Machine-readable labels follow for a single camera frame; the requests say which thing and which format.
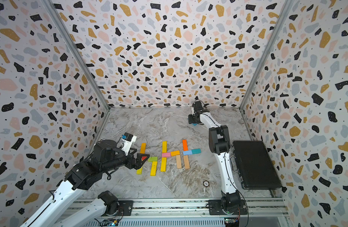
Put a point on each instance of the light blue block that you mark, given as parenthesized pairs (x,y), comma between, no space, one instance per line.
(188,152)

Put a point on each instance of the yellow long block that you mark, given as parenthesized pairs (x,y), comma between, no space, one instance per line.
(163,164)

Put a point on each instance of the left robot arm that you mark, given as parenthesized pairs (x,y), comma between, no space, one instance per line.
(106,158)

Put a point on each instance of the round table grommet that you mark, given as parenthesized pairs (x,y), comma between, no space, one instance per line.
(206,183)

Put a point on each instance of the pink block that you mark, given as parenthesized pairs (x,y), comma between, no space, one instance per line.
(166,155)

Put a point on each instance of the amber block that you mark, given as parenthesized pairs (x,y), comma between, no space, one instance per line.
(175,153)

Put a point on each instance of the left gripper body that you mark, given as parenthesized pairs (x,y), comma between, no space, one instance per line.
(129,163)

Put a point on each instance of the natural wood long block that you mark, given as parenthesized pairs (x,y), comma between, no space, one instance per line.
(178,161)

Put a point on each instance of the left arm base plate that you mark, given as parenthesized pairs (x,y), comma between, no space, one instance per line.
(119,208)

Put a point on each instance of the black carrying case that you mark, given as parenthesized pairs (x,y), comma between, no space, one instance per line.
(254,165)

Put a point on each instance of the teal small block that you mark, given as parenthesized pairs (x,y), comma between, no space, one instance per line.
(196,151)

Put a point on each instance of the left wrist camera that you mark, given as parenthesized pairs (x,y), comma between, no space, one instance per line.
(126,141)

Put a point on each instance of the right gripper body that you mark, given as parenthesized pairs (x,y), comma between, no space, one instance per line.
(191,118)

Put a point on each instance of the orange block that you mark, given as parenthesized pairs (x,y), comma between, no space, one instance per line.
(185,145)

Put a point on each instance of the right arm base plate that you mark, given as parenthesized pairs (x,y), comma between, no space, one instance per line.
(219,207)

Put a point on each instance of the lime green block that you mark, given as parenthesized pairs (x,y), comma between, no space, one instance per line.
(153,159)

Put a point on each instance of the orange-yellow long block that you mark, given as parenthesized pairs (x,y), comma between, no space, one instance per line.
(143,148)

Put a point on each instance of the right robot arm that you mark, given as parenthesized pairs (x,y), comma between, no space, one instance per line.
(219,145)

